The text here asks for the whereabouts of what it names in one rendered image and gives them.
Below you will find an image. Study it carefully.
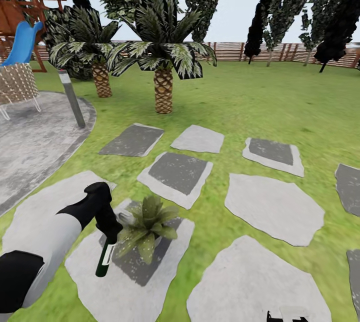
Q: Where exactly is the insectifuge atomizer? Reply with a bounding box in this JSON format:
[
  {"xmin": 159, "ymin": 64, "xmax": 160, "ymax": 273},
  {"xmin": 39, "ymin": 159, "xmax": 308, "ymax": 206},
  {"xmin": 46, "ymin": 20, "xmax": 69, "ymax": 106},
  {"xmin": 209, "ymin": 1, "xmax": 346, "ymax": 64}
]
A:
[{"xmin": 95, "ymin": 237, "xmax": 116, "ymax": 278}]

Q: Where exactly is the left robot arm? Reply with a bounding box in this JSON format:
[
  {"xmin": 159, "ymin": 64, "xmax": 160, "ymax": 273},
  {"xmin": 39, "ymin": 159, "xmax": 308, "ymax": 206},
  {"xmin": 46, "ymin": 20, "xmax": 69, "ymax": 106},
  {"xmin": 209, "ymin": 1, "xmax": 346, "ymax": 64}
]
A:
[{"xmin": 0, "ymin": 182, "xmax": 134, "ymax": 322}]

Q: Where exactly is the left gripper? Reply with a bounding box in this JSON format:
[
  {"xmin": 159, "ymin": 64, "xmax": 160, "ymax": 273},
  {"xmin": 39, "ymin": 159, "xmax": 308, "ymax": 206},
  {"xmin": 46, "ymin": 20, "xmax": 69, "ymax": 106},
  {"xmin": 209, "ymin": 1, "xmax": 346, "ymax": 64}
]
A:
[{"xmin": 96, "ymin": 211, "xmax": 124, "ymax": 243}]

